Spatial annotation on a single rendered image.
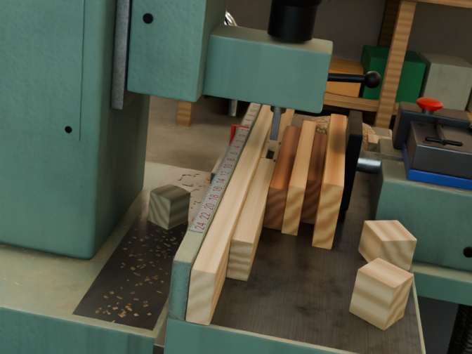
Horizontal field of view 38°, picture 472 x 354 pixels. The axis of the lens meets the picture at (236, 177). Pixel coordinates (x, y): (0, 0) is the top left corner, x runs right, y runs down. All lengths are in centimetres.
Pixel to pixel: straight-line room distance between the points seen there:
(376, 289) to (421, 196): 19
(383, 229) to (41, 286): 37
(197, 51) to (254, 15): 339
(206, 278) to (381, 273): 15
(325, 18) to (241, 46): 335
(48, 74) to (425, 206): 42
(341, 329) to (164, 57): 34
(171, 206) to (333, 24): 330
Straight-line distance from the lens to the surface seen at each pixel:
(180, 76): 76
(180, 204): 91
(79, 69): 74
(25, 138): 79
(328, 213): 69
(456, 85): 381
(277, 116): 82
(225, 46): 77
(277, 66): 77
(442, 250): 78
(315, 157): 79
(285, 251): 69
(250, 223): 64
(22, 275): 81
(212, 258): 56
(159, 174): 107
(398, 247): 68
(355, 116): 82
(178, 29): 74
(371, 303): 60
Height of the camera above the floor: 123
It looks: 23 degrees down
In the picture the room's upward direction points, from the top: 8 degrees clockwise
